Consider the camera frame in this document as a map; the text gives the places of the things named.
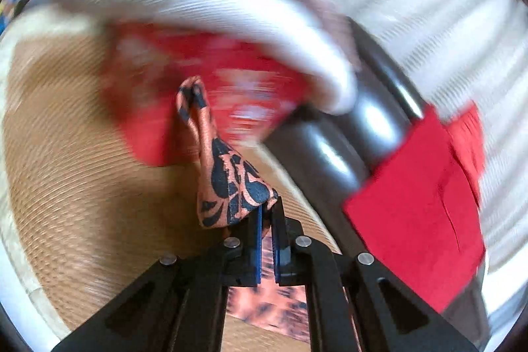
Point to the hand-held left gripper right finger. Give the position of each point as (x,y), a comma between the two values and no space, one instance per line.
(275,249)

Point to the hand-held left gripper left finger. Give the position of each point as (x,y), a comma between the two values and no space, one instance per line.
(259,249)

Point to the orange floral garment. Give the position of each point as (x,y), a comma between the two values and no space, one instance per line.
(231,174)

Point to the red fleece blanket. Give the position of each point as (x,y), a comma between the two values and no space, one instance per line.
(412,211)

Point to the woven rattan mat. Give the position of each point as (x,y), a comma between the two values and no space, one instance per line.
(82,170)

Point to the plain red cushion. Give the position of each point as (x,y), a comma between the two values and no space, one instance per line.
(468,141)

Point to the white textured curtain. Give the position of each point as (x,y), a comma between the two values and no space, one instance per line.
(433,26)

